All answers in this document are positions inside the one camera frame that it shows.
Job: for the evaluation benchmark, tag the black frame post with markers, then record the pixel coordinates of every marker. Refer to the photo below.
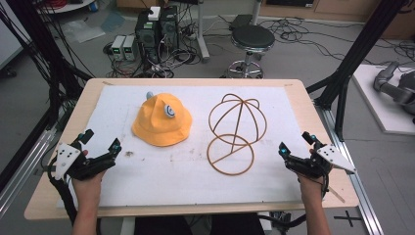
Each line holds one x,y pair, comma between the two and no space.
359,49
42,42

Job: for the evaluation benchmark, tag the person's dark pants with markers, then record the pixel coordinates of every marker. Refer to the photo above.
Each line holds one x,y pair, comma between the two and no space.
195,225

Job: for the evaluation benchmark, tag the yellow bucket hat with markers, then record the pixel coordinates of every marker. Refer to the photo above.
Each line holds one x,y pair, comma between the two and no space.
156,122

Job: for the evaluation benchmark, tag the black round stool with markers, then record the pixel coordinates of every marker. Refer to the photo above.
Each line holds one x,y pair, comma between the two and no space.
253,37

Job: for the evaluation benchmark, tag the white box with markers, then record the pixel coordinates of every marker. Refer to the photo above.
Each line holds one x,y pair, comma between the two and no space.
154,13

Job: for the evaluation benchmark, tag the clear plastic sheet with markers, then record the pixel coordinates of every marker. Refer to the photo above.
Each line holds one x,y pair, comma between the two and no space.
83,31

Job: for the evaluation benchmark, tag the white stand leg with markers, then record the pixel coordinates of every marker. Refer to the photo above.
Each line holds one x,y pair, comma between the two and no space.
202,39

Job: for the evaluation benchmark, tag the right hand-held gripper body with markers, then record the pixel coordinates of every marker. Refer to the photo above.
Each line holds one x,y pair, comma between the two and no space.
329,156

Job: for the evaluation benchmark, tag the white table mat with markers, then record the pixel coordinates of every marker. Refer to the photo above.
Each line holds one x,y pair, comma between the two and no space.
169,182

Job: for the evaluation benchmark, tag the white platform board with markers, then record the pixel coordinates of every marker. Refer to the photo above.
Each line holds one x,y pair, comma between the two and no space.
375,107

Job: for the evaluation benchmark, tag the person's left hand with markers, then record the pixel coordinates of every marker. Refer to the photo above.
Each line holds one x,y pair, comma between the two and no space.
87,186

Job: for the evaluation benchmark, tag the black computer tower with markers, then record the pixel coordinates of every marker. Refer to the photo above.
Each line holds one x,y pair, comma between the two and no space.
169,29
147,37

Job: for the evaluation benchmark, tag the person's right hand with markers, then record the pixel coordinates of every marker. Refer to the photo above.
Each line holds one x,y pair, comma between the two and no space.
311,187

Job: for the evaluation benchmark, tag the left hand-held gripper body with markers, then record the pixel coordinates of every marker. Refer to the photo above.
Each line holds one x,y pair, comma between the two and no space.
70,164

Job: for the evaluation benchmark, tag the aluminium rail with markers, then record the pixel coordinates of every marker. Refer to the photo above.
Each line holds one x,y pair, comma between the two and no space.
355,182
23,169

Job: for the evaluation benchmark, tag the thin wooden stick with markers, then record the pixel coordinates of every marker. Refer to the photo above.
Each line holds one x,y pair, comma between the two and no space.
336,195

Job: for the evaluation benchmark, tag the grey power supply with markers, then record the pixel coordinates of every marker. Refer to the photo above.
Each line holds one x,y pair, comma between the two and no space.
117,47
129,47

